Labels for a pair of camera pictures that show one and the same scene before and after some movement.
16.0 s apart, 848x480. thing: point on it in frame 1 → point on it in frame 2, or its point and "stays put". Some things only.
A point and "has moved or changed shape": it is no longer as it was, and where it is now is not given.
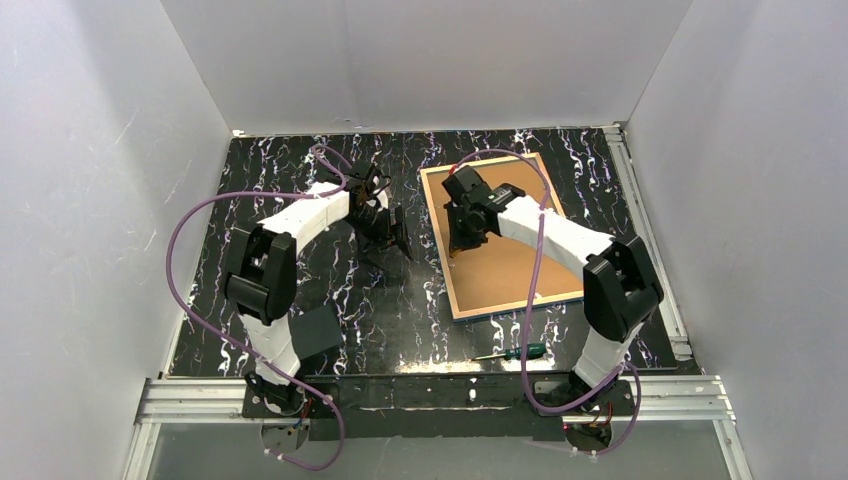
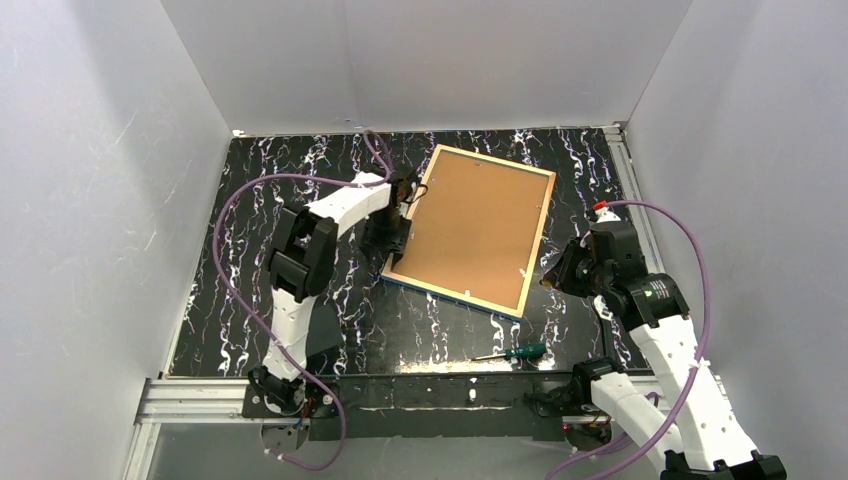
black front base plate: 466,406 stays put
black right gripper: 461,229 → 562,273
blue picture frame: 495,276 has moved or changed shape
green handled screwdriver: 534,351 stays put
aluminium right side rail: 617,137 stays put
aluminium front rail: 171,401 stays put
